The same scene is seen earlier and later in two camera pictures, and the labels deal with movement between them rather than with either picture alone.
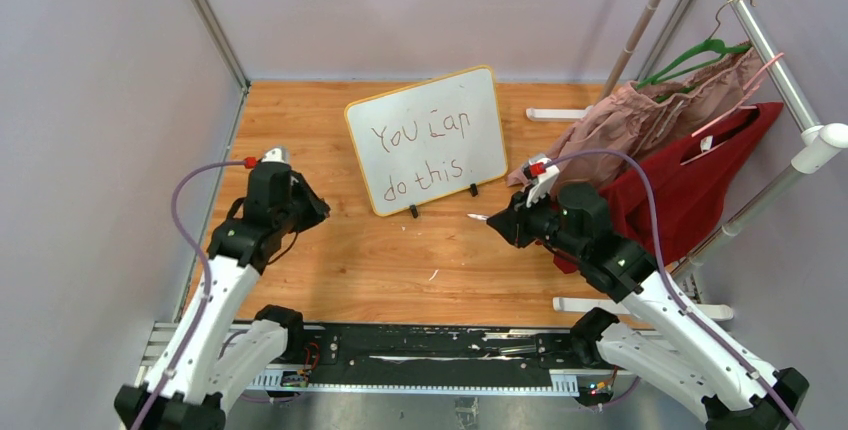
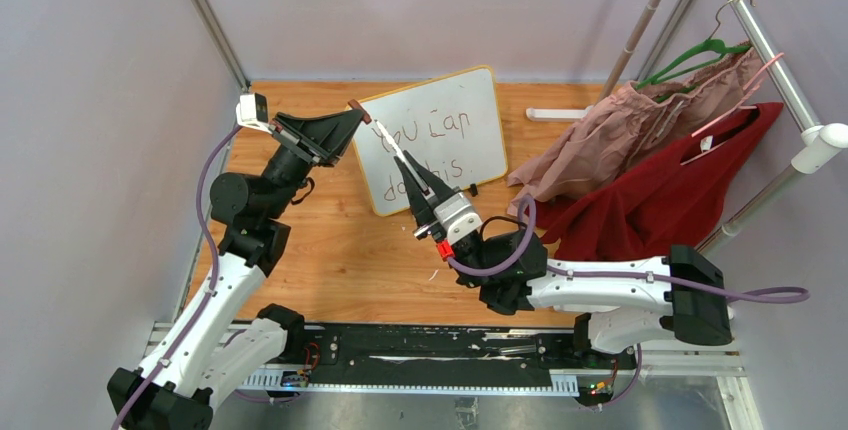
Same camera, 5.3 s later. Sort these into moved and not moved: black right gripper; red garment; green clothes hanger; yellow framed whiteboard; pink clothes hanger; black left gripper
Moved: black right gripper; black left gripper
Not moved: red garment; pink clothes hanger; green clothes hanger; yellow framed whiteboard
